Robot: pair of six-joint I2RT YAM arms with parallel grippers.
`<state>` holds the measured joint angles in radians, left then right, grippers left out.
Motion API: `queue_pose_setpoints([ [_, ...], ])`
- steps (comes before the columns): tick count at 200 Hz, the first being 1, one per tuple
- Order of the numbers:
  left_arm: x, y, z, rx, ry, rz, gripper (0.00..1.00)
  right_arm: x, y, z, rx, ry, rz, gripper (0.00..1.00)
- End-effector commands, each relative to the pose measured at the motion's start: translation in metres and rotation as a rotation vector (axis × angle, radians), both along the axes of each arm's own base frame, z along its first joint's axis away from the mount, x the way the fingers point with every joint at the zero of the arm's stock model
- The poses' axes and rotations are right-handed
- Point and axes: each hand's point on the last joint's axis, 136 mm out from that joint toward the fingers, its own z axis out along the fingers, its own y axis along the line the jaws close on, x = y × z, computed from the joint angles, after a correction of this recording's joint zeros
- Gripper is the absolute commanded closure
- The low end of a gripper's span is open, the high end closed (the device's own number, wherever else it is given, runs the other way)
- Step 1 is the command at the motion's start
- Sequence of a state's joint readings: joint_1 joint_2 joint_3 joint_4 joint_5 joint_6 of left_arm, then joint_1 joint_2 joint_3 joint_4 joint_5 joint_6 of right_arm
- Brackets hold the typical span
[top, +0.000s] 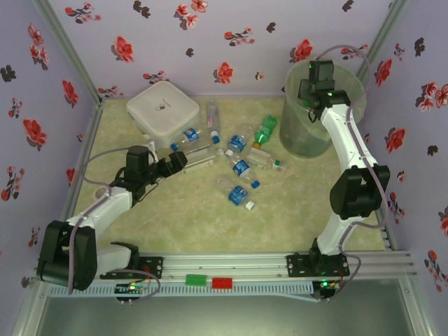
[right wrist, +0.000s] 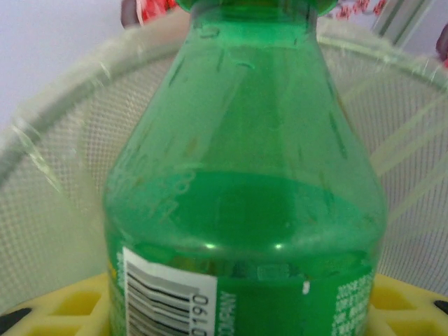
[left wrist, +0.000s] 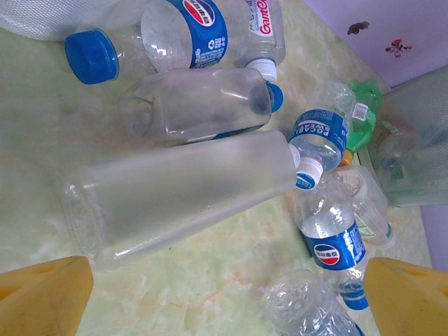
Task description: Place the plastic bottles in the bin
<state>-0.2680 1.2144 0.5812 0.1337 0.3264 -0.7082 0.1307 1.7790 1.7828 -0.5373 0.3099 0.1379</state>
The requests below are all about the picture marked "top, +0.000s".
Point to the clear plastic package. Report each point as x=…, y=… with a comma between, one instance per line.
x=199, y=164

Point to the clear cola bottle blue cap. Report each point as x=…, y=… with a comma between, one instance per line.
x=190, y=134

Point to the clear bottle white cap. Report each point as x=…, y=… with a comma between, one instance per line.
x=210, y=151

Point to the blue label bottle white cap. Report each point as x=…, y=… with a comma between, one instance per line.
x=237, y=143
x=237, y=194

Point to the green bottle orange cap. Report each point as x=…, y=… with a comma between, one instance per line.
x=265, y=131

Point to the clear bottle green neck band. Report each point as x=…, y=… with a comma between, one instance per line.
x=262, y=159

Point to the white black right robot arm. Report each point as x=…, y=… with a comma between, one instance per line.
x=350, y=140

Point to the bin with green liner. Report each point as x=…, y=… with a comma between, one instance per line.
x=297, y=136

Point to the beige tape roll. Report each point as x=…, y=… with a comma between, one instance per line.
x=101, y=192

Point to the white square plastic container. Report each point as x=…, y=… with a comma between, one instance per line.
x=161, y=105

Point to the green plastic block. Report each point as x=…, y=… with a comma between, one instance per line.
x=196, y=279

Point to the controller circuit board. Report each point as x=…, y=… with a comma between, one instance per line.
x=129, y=287
x=325, y=285

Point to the red plastic block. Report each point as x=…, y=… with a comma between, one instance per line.
x=222, y=283

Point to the aluminium table side rail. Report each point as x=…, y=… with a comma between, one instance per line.
x=360, y=147
x=87, y=140

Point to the aluminium frame post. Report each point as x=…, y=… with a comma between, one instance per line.
x=66, y=42
x=381, y=35
x=416, y=315
x=28, y=315

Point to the aluminium mounting rail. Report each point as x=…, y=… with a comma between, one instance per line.
x=227, y=266

